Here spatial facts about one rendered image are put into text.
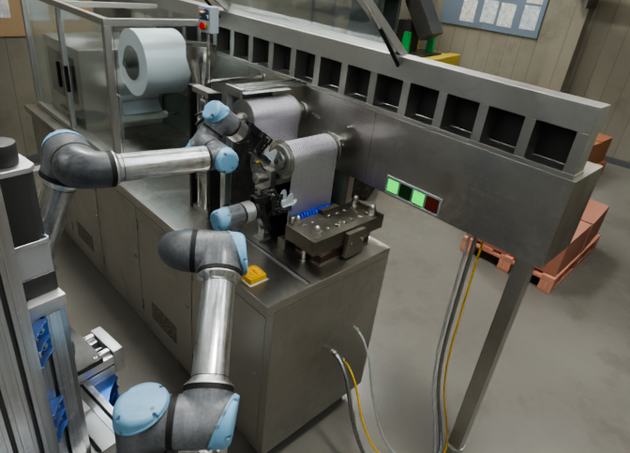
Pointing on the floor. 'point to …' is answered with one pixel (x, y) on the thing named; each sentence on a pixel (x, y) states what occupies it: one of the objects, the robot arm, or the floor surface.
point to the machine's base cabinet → (302, 413)
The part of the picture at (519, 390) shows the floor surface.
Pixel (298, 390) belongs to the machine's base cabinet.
